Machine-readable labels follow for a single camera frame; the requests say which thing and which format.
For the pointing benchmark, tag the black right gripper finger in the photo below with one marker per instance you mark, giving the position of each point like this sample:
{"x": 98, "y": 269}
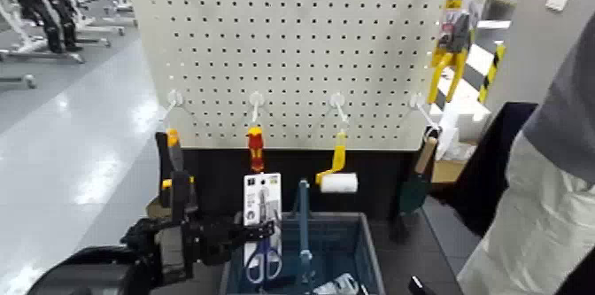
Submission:
{"x": 420, "y": 287}

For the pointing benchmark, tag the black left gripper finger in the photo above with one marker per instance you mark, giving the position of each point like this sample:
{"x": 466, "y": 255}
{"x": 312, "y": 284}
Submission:
{"x": 241, "y": 236}

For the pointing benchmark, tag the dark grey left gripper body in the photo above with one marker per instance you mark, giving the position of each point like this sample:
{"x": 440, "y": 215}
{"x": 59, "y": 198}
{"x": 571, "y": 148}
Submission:
{"x": 179, "y": 255}

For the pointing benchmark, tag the blue scissors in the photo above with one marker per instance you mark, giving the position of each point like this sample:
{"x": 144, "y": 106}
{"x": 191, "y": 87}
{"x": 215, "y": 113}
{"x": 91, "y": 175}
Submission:
{"x": 262, "y": 194}

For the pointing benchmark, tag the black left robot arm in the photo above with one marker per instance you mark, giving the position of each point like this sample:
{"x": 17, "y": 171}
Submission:
{"x": 83, "y": 273}

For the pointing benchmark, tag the blue crate with grey rim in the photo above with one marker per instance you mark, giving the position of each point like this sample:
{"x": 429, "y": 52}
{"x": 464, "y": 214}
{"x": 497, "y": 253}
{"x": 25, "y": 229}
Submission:
{"x": 334, "y": 236}

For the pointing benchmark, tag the brown cardboard sheet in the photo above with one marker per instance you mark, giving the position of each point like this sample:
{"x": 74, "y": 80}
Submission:
{"x": 154, "y": 208}

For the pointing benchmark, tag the white packaged item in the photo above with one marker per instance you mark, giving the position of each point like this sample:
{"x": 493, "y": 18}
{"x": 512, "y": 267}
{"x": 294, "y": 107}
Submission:
{"x": 341, "y": 285}

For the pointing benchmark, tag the red yellow screwdriver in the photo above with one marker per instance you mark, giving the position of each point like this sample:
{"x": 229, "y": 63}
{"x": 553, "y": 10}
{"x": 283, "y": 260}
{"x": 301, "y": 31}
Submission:
{"x": 255, "y": 148}

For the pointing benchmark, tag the yellow grey paint brush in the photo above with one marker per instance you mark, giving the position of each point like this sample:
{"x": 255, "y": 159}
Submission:
{"x": 175, "y": 155}

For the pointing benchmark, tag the brown cardboard box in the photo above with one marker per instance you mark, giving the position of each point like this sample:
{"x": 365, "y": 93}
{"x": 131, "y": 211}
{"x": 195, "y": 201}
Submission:
{"x": 446, "y": 171}

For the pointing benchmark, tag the black panel under pegboard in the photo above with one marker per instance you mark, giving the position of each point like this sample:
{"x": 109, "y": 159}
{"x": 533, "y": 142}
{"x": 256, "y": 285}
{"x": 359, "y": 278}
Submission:
{"x": 372, "y": 171}

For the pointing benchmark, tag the person in grey shirt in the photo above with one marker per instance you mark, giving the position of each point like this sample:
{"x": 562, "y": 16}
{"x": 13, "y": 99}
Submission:
{"x": 534, "y": 217}

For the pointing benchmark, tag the white pegboard hook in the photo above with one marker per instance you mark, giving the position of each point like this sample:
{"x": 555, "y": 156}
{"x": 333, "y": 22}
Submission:
{"x": 175, "y": 98}
{"x": 417, "y": 100}
{"x": 256, "y": 99}
{"x": 337, "y": 100}

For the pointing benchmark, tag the black draped cover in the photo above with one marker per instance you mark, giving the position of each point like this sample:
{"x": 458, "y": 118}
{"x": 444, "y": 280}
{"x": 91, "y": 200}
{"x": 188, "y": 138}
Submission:
{"x": 488, "y": 162}

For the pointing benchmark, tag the white foam blocks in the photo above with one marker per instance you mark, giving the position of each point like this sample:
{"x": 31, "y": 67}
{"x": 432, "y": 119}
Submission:
{"x": 469, "y": 120}

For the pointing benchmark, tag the white perforated pegboard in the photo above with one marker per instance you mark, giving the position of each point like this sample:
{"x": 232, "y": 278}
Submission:
{"x": 348, "y": 55}

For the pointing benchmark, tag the white wheeled stand base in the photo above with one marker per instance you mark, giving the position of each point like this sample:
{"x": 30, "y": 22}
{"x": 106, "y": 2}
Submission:
{"x": 18, "y": 80}

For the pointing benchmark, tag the yellow pliers in packaging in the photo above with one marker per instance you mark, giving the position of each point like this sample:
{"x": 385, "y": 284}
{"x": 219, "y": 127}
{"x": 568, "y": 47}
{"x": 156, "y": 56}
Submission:
{"x": 453, "y": 36}

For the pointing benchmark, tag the white background shelf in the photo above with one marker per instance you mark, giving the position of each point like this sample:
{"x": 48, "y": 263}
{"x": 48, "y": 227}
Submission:
{"x": 492, "y": 24}

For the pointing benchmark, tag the black humanoid robot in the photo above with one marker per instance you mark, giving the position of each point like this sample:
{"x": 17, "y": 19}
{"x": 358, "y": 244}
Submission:
{"x": 51, "y": 8}

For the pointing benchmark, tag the yellow black striped post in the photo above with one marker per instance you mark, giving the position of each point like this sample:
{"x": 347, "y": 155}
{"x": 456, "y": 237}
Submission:
{"x": 492, "y": 73}

